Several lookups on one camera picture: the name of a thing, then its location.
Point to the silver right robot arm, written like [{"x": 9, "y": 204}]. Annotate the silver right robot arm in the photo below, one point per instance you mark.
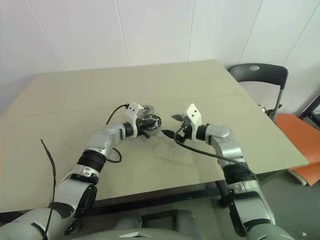
[{"x": 230, "y": 147}]

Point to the black metal door frame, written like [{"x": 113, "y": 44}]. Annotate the black metal door frame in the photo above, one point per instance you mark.
[{"x": 313, "y": 120}]

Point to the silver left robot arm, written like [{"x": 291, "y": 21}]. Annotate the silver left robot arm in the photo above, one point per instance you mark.
[{"x": 100, "y": 142}]

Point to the black folding chair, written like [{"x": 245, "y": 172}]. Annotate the black folding chair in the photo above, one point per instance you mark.
[{"x": 260, "y": 75}]

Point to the black table frame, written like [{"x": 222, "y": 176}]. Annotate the black table frame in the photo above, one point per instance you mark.
[{"x": 220, "y": 187}]

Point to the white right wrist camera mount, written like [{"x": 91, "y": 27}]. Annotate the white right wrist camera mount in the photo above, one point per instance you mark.
[{"x": 193, "y": 113}]

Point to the orange chair seat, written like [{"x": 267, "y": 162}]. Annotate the orange chair seat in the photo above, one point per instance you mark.
[{"x": 297, "y": 135}]

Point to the dark grey rounded shape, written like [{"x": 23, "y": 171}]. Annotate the dark grey rounded shape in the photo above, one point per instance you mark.
[{"x": 130, "y": 222}]

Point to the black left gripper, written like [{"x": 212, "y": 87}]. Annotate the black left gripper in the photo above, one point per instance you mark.
[{"x": 142, "y": 125}]

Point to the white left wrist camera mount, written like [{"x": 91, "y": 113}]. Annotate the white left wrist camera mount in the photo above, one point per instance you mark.
[{"x": 132, "y": 108}]

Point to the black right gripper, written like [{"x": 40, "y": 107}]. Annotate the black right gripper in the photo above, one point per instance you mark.
[{"x": 186, "y": 132}]

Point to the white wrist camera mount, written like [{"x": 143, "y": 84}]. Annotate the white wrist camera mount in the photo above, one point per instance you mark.
[
  {"x": 132, "y": 108},
  {"x": 193, "y": 113}
]

